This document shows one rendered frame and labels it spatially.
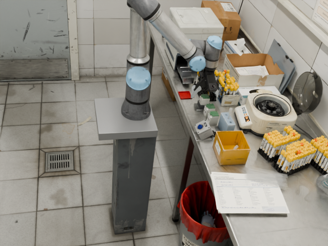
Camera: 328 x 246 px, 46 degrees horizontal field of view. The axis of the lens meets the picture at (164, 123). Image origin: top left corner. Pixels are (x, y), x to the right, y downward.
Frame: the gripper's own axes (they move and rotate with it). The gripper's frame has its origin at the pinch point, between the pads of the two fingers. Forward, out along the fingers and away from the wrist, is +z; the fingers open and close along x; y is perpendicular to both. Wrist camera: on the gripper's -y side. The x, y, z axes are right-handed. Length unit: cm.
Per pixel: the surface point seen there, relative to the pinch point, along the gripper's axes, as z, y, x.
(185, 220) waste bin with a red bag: 55, -38, 12
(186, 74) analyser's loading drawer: 1.1, 26.5, 3.4
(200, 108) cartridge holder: 4.6, -2.4, 2.3
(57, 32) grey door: 43, 162, 82
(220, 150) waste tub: -1.3, -41.2, 4.1
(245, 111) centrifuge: 0.8, -10.8, -20.0
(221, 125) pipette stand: 1.1, -21.1, -3.4
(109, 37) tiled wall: 51, 169, 36
